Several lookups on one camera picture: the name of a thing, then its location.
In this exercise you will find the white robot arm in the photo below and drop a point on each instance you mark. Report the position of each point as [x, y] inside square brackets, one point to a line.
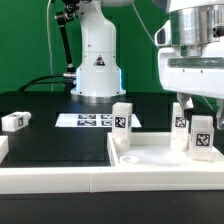
[197, 30]

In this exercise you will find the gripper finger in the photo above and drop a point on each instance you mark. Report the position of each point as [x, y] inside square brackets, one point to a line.
[220, 114]
[185, 102]

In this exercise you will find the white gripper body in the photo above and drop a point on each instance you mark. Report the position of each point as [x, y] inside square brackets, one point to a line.
[202, 76]

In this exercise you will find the white U-shaped obstacle fence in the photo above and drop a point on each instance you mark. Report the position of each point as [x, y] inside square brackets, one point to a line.
[111, 178]

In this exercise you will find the white square table top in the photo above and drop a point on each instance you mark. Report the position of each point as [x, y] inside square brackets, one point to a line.
[153, 149]

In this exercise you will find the sheet with fiducial markers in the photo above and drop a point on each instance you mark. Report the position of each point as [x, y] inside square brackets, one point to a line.
[84, 120]

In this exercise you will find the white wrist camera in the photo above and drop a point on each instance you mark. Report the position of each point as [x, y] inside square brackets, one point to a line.
[163, 36]

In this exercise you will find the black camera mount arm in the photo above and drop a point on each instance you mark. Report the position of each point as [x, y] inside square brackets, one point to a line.
[62, 18]

